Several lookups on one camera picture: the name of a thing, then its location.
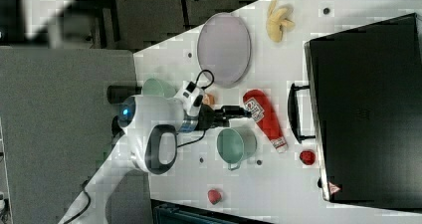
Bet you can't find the green mug with handle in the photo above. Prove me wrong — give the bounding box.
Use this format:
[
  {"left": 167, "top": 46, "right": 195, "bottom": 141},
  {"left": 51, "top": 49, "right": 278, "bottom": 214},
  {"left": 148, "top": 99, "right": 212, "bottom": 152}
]
[{"left": 217, "top": 126, "right": 257, "bottom": 171}]

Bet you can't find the red plush strawberry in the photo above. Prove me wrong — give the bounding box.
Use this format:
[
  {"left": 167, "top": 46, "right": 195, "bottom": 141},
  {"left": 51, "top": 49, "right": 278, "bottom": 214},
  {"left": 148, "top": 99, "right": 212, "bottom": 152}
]
[{"left": 300, "top": 150, "right": 317, "bottom": 165}]

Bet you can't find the yellow plush banana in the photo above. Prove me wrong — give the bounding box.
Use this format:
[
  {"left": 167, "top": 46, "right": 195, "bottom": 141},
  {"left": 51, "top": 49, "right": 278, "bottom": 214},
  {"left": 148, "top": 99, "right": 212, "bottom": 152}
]
[{"left": 266, "top": 0, "right": 295, "bottom": 43}]

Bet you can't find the green colander bowl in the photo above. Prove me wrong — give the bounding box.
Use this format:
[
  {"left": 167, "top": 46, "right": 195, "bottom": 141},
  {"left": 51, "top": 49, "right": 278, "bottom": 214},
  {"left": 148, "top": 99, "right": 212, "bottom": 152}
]
[{"left": 141, "top": 78, "right": 176, "bottom": 98}]

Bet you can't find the red plush apple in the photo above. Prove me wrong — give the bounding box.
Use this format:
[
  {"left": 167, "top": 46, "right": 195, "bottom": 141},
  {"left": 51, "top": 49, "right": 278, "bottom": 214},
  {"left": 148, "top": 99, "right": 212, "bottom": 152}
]
[{"left": 207, "top": 189, "right": 222, "bottom": 205}]

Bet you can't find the dark teal crate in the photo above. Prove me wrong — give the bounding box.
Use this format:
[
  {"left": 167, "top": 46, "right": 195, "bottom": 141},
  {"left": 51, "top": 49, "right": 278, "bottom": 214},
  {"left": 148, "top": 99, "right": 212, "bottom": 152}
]
[{"left": 152, "top": 203, "right": 270, "bottom": 224}]

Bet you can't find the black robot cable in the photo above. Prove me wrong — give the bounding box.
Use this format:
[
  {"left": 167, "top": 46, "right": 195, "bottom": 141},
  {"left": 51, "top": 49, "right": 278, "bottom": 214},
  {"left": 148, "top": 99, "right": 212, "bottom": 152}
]
[{"left": 175, "top": 69, "right": 216, "bottom": 149}]

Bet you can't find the red plush ketchup bottle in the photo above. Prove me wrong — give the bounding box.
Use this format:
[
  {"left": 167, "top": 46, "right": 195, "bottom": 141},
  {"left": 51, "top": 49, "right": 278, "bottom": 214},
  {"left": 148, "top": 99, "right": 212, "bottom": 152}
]
[{"left": 243, "top": 90, "right": 289, "bottom": 153}]

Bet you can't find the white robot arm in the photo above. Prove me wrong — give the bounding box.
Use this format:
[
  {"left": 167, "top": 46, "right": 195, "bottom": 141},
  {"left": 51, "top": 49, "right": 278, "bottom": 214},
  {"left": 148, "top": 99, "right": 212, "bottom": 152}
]
[{"left": 58, "top": 82, "right": 251, "bottom": 224}]

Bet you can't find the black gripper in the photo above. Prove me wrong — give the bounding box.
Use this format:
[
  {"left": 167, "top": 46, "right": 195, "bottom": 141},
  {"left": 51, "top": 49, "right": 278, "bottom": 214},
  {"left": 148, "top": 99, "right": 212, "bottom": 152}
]
[{"left": 197, "top": 105, "right": 252, "bottom": 130}]

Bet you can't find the grey oval plate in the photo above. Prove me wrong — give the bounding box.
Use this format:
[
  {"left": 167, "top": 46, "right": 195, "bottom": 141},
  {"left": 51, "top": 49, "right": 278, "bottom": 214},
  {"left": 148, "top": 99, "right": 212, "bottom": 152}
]
[{"left": 197, "top": 13, "right": 251, "bottom": 87}]

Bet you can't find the black toaster oven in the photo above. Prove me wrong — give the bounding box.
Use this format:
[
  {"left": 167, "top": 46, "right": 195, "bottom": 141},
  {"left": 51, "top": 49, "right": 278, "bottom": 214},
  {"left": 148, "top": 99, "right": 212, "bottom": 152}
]
[{"left": 304, "top": 13, "right": 422, "bottom": 213}]

